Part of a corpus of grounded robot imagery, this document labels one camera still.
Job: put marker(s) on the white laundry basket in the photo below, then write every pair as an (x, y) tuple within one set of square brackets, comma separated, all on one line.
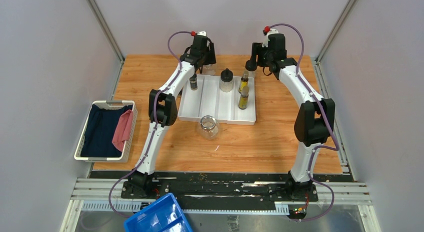
[(127, 148)]

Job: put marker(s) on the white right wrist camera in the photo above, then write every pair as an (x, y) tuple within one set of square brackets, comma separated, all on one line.
[(271, 31)]

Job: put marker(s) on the clear glass jar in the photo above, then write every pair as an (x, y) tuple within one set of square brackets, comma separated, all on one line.
[(208, 127), (209, 69)]

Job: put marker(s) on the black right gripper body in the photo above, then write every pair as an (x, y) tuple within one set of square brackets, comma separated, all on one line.
[(265, 57)]

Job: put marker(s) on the white divided tray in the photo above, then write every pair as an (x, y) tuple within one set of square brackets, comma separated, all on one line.
[(208, 99)]

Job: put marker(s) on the black-lid shaker jar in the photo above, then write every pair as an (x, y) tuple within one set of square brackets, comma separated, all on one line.
[(226, 82), (251, 67)]

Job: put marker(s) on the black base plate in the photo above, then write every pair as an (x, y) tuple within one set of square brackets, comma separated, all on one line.
[(217, 191)]

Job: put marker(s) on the small spice bottle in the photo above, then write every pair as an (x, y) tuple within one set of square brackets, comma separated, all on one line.
[(193, 81)]

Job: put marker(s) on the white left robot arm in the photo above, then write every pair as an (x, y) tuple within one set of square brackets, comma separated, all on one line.
[(163, 112)]

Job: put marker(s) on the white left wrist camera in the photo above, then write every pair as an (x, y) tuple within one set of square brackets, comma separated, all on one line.
[(202, 33)]

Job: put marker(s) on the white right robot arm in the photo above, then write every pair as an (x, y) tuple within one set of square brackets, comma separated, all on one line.
[(315, 119)]

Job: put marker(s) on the pink cloth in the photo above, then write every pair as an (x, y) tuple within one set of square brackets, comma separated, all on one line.
[(123, 130)]

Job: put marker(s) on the dark blue cloth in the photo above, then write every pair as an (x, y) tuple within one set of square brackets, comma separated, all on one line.
[(99, 130)]

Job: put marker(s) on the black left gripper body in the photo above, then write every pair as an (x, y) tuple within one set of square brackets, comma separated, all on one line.
[(208, 57)]

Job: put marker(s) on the blue plastic bin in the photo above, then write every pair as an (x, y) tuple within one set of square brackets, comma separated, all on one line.
[(163, 215)]

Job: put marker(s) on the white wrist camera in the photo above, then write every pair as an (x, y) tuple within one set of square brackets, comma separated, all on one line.
[(202, 33), (271, 31)]

